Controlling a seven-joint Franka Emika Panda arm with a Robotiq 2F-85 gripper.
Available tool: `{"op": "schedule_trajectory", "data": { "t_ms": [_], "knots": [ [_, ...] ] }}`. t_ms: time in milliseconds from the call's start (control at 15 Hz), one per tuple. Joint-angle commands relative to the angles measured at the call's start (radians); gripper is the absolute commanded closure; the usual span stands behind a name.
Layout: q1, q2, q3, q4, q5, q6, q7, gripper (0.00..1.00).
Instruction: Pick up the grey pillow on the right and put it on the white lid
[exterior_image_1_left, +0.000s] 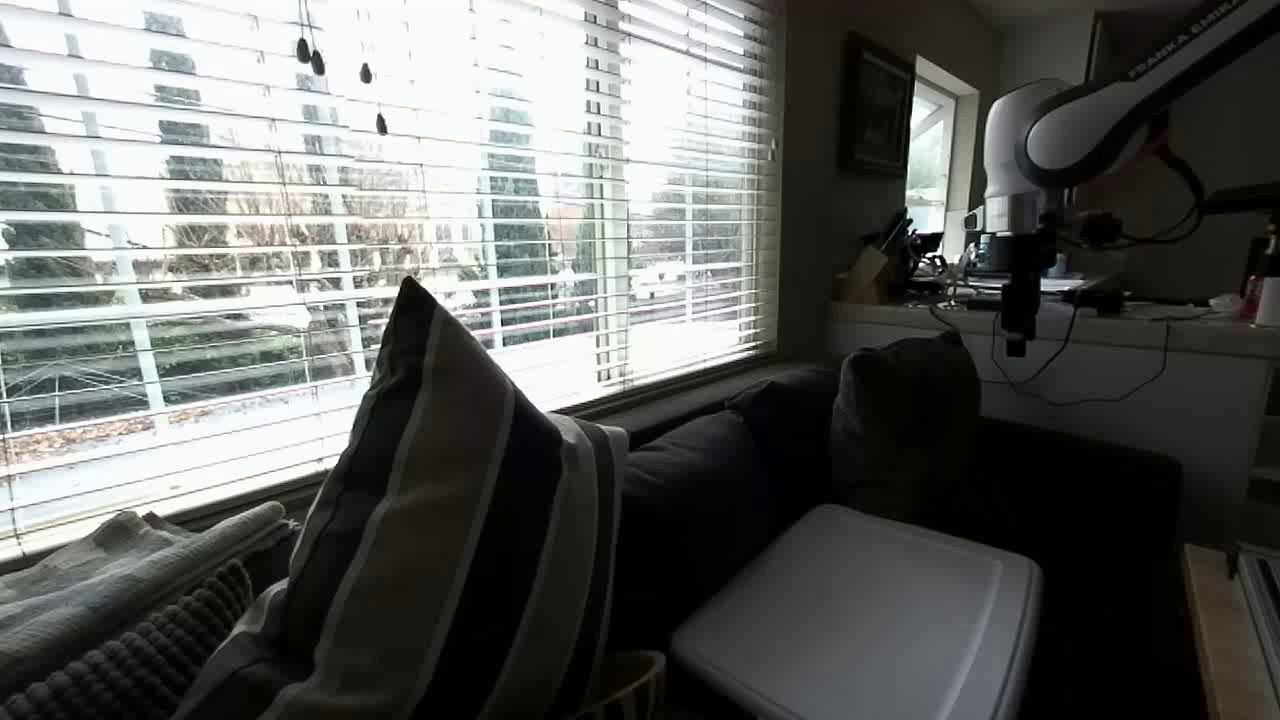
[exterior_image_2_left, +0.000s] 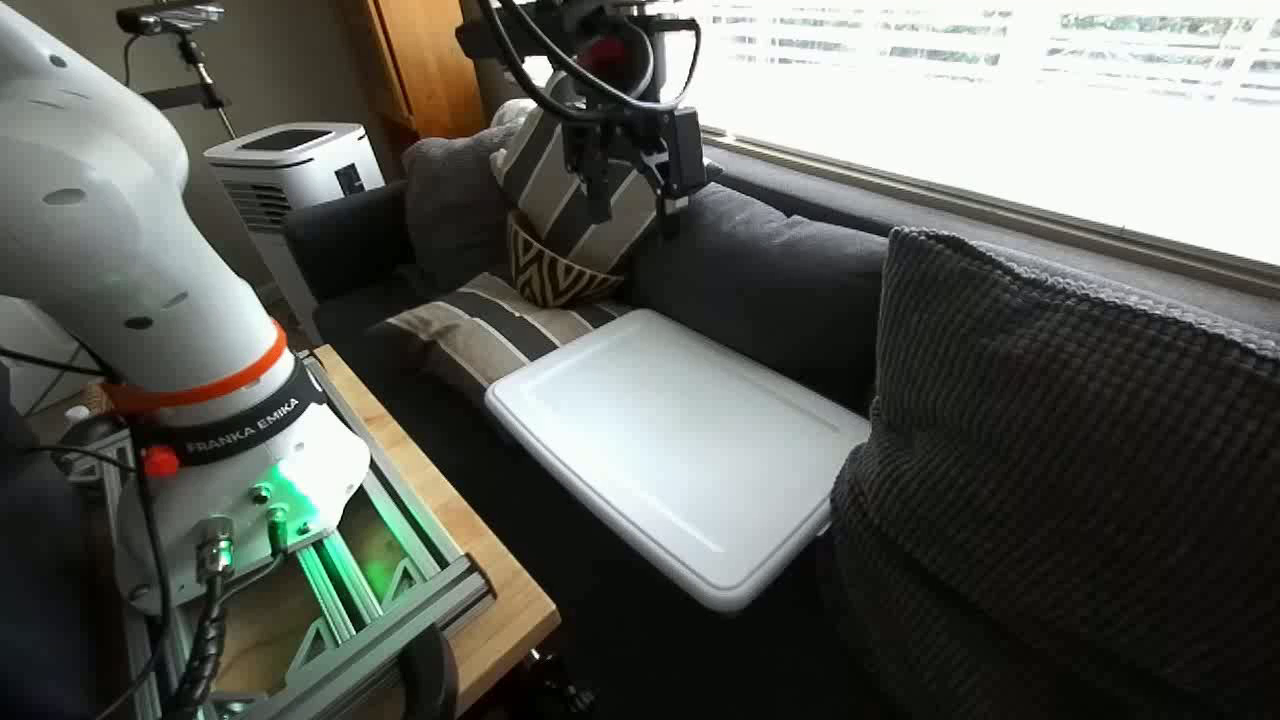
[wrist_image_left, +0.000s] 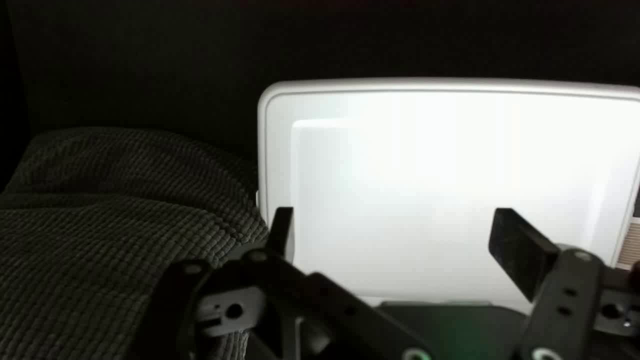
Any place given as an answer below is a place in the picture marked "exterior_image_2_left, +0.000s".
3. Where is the flat striped pillow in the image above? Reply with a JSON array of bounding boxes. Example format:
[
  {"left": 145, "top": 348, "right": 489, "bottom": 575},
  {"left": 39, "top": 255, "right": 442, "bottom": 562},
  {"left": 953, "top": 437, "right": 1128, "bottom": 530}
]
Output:
[{"left": 374, "top": 269, "right": 633, "bottom": 405}]

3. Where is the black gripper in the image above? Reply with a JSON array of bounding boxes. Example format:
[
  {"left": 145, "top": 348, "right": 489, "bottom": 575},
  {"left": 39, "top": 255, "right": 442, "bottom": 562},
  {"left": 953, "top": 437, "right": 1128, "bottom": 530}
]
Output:
[{"left": 554, "top": 101, "right": 710, "bottom": 231}]

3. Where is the black camera on stand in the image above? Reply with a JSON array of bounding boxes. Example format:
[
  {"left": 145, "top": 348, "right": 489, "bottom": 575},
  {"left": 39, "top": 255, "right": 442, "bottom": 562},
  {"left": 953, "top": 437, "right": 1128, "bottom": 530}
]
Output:
[{"left": 110, "top": 0, "right": 231, "bottom": 134}]

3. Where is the grey textured pillow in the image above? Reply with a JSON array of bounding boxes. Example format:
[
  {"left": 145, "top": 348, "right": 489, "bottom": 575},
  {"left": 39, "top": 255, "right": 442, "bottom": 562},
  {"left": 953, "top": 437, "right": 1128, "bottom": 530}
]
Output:
[{"left": 827, "top": 222, "right": 1280, "bottom": 720}]

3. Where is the white air purifier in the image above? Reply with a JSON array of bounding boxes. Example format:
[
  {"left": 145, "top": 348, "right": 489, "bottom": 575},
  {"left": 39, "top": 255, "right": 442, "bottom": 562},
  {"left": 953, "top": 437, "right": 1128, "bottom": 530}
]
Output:
[{"left": 200, "top": 120, "right": 387, "bottom": 323}]

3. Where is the black cream geometric pillow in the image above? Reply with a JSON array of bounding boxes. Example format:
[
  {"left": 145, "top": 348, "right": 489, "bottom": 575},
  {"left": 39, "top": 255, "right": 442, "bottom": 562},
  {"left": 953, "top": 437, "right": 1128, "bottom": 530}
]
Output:
[{"left": 500, "top": 210, "right": 633, "bottom": 310}]

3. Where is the plain grey pillow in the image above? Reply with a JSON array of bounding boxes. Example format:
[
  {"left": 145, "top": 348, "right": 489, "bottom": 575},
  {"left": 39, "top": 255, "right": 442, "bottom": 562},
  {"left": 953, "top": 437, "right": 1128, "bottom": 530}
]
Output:
[{"left": 395, "top": 124, "right": 515, "bottom": 295}]

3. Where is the wooden table board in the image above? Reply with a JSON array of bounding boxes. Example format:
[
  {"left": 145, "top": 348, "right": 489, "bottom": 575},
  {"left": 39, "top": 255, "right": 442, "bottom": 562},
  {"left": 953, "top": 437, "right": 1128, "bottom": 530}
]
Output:
[{"left": 313, "top": 340, "right": 562, "bottom": 714}]

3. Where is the upright striped pillow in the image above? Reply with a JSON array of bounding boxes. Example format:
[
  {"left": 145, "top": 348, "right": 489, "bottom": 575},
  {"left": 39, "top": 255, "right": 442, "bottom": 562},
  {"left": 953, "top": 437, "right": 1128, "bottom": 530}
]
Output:
[{"left": 489, "top": 97, "right": 662, "bottom": 277}]

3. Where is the wooden cabinet door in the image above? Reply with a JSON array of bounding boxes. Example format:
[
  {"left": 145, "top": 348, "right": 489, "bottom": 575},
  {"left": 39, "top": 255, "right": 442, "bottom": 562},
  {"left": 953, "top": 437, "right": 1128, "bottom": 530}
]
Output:
[{"left": 347, "top": 0, "right": 489, "bottom": 139}]

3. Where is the black wrist cable bundle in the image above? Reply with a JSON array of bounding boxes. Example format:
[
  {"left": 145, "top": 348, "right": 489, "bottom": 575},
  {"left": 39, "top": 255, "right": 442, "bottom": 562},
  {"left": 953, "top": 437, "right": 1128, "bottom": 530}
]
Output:
[{"left": 482, "top": 0, "right": 703, "bottom": 133}]

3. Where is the black base cable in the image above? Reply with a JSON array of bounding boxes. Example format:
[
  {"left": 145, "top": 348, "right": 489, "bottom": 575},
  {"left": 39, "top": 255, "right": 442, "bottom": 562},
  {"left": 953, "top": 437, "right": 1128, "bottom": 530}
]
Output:
[{"left": 131, "top": 530, "right": 237, "bottom": 720}]

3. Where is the window sill ledge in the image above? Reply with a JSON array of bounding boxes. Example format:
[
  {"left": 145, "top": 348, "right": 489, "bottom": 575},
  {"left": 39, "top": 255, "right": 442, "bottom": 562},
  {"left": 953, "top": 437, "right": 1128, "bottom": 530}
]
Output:
[{"left": 703, "top": 124, "right": 1280, "bottom": 291}]

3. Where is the dark grey sofa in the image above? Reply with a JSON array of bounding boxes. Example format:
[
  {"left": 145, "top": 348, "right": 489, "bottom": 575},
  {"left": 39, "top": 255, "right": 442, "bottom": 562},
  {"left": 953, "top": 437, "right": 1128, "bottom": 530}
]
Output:
[{"left": 283, "top": 134, "right": 1280, "bottom": 720}]

